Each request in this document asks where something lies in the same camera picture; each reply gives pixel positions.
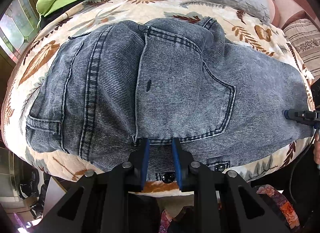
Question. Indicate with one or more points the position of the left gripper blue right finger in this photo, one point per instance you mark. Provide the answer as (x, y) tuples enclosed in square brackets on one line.
[(223, 202)]

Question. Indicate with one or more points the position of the wooden stained glass door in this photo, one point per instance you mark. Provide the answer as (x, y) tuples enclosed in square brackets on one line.
[(19, 26)]

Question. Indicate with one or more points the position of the striped beige cushion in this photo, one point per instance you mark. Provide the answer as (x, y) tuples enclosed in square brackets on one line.
[(304, 37)]

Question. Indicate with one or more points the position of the leaf print bed blanket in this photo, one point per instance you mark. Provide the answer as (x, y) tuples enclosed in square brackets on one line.
[(27, 77)]

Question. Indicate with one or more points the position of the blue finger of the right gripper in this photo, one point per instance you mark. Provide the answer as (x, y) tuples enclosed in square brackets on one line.
[(290, 114)]

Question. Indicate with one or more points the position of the pink red headboard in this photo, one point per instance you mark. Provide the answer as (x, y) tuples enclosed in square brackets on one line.
[(292, 10)]

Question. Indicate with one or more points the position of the person right hand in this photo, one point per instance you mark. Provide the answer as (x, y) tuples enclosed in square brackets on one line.
[(316, 150)]

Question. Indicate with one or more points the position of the grey washed denim pants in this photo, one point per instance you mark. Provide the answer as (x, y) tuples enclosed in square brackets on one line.
[(108, 89)]

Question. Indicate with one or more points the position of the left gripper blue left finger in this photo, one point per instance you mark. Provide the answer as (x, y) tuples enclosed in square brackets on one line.
[(99, 202)]

